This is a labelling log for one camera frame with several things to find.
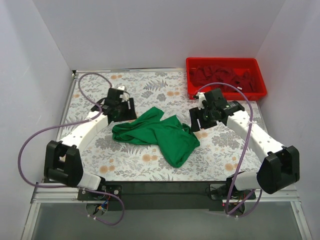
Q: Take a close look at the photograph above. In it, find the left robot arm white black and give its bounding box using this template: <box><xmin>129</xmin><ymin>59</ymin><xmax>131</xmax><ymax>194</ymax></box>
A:
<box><xmin>44</xmin><ymin>86</ymin><xmax>137</xmax><ymax>200</ymax></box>

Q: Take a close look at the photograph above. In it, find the red plastic bin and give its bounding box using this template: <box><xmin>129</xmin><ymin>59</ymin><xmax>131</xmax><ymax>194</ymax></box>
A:
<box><xmin>185</xmin><ymin>57</ymin><xmax>267</xmax><ymax>101</ymax></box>

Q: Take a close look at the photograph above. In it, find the green t shirt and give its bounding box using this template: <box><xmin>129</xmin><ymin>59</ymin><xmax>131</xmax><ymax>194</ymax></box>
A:
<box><xmin>112</xmin><ymin>106</ymin><xmax>200</xmax><ymax>168</ymax></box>

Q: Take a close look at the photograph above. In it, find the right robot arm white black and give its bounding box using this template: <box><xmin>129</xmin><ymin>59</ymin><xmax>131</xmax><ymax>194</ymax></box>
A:
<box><xmin>189</xmin><ymin>88</ymin><xmax>300</xmax><ymax>199</ymax></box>

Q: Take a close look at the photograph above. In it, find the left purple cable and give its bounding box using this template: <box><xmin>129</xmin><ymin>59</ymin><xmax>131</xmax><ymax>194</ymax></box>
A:
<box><xmin>19</xmin><ymin>72</ymin><xmax>125</xmax><ymax>226</ymax></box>

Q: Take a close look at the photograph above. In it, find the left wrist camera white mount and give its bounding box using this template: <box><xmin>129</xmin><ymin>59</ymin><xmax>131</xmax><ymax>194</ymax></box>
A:
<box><xmin>113</xmin><ymin>85</ymin><xmax>130</xmax><ymax>102</ymax></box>

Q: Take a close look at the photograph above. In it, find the floral patterned table mat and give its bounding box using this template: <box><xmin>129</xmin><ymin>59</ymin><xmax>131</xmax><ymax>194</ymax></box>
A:
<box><xmin>58</xmin><ymin>71</ymin><xmax>261</xmax><ymax>181</ymax></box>

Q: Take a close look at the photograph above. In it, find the aluminium frame rail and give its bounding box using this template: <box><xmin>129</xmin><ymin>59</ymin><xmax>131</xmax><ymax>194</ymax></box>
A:
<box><xmin>31</xmin><ymin>181</ymin><xmax>301</xmax><ymax>203</ymax></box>

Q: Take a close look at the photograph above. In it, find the black front crossbar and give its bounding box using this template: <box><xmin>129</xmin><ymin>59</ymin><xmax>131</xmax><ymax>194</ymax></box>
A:
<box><xmin>105</xmin><ymin>181</ymin><xmax>224</xmax><ymax>212</ymax></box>

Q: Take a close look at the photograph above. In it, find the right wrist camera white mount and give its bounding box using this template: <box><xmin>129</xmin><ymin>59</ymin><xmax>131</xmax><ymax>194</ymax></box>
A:
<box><xmin>193</xmin><ymin>92</ymin><xmax>206</xmax><ymax>110</ymax></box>

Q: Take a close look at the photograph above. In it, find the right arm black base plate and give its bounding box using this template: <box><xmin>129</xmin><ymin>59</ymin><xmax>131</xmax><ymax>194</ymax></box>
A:
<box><xmin>205</xmin><ymin>183</ymin><xmax>251</xmax><ymax>201</ymax></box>

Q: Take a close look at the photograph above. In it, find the dark red t shirt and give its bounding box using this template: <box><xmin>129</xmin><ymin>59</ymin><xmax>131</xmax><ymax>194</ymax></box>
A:
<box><xmin>190</xmin><ymin>65</ymin><xmax>257</xmax><ymax>93</ymax></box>

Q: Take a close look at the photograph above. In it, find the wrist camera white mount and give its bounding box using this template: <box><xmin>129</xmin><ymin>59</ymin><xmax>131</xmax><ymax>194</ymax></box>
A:
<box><xmin>113</xmin><ymin>85</ymin><xmax>130</xmax><ymax>102</ymax></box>
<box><xmin>193</xmin><ymin>92</ymin><xmax>206</xmax><ymax>110</ymax></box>

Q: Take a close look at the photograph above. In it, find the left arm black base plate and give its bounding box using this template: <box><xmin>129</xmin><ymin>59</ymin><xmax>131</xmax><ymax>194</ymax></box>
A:
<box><xmin>77</xmin><ymin>183</ymin><xmax>123</xmax><ymax>201</ymax></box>

